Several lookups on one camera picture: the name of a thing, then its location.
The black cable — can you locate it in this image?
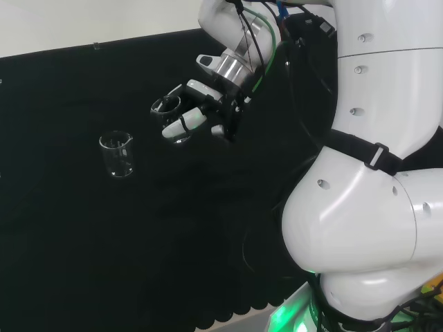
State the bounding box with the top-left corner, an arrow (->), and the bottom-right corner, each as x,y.
285,20 -> 335,98

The clear glass beaker with spout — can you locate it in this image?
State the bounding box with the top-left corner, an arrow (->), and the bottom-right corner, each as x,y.
98,130 -> 135,178

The clear glass graduated beaker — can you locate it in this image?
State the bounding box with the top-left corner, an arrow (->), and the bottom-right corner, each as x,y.
150,95 -> 193,145

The black bench cloth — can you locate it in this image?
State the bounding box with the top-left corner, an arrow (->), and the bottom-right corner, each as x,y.
0,28 -> 342,331

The black arm strap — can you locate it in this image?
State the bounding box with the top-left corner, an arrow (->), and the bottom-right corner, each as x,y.
323,130 -> 404,177

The green cable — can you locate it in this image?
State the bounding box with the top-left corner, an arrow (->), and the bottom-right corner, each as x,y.
248,6 -> 278,94

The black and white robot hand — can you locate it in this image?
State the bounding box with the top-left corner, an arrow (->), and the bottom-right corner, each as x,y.
161,77 -> 252,142

